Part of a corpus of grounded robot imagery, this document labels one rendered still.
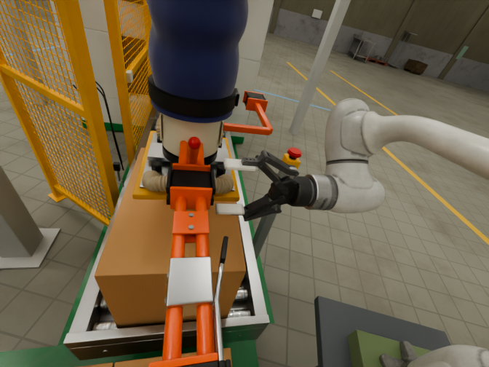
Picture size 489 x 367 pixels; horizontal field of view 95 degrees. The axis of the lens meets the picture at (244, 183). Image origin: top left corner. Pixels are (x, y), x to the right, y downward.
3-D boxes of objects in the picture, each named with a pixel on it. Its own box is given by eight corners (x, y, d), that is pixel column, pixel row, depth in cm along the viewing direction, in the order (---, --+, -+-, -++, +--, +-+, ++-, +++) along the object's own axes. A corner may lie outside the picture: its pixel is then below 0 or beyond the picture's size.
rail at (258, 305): (216, 113, 272) (218, 97, 260) (220, 113, 274) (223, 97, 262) (246, 332, 103) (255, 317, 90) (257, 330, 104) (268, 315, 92)
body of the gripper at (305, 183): (319, 189, 50) (280, 187, 48) (304, 214, 56) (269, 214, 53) (306, 168, 56) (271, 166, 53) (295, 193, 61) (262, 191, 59)
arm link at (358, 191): (313, 211, 62) (314, 164, 63) (361, 212, 66) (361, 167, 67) (340, 215, 52) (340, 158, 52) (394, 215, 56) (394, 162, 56)
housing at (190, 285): (168, 271, 37) (167, 257, 34) (209, 269, 39) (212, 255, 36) (164, 319, 32) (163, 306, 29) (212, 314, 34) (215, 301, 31)
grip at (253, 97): (242, 101, 99) (244, 90, 96) (260, 104, 102) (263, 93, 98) (245, 110, 93) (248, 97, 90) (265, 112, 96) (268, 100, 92)
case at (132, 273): (147, 207, 126) (140, 147, 101) (218, 210, 136) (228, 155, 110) (117, 330, 82) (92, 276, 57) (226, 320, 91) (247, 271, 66)
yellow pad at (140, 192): (150, 134, 84) (149, 122, 81) (178, 137, 87) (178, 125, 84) (132, 199, 59) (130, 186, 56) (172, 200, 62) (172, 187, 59)
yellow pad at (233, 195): (201, 139, 89) (203, 127, 86) (226, 141, 92) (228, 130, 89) (205, 201, 64) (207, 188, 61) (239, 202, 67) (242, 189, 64)
